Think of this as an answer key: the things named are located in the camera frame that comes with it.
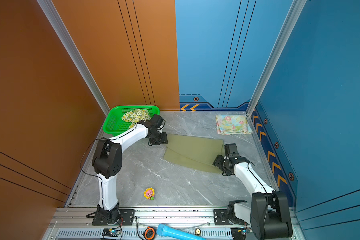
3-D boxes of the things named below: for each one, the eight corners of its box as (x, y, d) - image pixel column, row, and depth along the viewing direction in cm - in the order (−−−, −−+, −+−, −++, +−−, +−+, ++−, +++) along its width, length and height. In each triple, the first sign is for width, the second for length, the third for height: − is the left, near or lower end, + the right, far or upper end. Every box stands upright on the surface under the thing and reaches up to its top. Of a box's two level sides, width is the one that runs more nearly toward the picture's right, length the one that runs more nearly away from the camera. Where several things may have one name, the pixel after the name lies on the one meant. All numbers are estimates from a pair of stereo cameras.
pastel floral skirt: (217, 134, 109) (218, 131, 106) (214, 118, 119) (215, 115, 116) (250, 134, 109) (252, 131, 106) (244, 118, 119) (246, 115, 116)
